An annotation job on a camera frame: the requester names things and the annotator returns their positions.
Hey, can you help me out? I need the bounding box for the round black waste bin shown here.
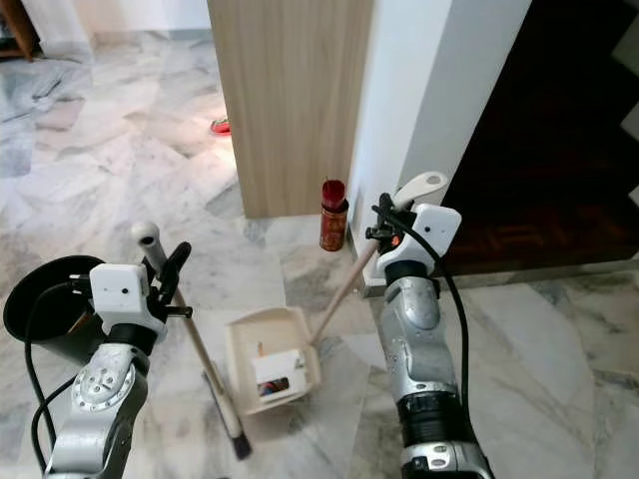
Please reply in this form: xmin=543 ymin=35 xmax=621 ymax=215
xmin=3 ymin=255 xmax=106 ymax=365

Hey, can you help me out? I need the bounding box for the white paper trash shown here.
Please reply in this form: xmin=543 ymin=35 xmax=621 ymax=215
xmin=253 ymin=349 xmax=309 ymax=402

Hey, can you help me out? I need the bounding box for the light wooden cabinet panel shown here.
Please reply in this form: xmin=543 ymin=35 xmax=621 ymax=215
xmin=208 ymin=0 xmax=375 ymax=220

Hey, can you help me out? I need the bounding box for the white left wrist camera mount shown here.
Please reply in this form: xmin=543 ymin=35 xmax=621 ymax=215
xmin=90 ymin=262 xmax=169 ymax=345

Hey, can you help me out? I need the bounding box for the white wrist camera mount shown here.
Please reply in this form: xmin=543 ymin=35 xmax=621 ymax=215
xmin=377 ymin=205 xmax=462 ymax=280
xmin=90 ymin=262 xmax=169 ymax=345

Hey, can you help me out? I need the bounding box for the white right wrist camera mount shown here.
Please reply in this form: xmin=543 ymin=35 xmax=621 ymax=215
xmin=377 ymin=205 xmax=462 ymax=280

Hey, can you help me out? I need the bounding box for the dark wooden staircase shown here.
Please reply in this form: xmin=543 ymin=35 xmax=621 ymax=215
xmin=439 ymin=0 xmax=639 ymax=276

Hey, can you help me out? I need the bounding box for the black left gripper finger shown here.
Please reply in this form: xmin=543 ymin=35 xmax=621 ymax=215
xmin=157 ymin=241 xmax=192 ymax=300

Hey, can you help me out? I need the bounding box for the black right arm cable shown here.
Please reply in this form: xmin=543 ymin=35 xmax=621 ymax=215
xmin=389 ymin=208 xmax=472 ymax=420

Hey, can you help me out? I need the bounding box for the beige long-handled dustpan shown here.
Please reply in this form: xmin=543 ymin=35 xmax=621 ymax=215
xmin=225 ymin=172 xmax=450 ymax=415

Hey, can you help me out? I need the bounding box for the beige-handled black broom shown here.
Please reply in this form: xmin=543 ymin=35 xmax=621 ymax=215
xmin=130 ymin=222 xmax=253 ymax=462

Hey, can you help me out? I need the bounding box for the red lidded jar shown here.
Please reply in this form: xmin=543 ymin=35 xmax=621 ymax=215
xmin=319 ymin=180 xmax=350 ymax=252

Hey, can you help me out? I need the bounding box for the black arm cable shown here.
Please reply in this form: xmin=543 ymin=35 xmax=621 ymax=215
xmin=24 ymin=279 xmax=93 ymax=472
xmin=389 ymin=208 xmax=472 ymax=420

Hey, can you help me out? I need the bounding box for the brown wooden furniture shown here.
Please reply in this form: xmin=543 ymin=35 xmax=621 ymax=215
xmin=0 ymin=0 xmax=44 ymax=61

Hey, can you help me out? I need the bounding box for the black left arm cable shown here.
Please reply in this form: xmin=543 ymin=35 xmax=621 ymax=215
xmin=24 ymin=279 xmax=93 ymax=472

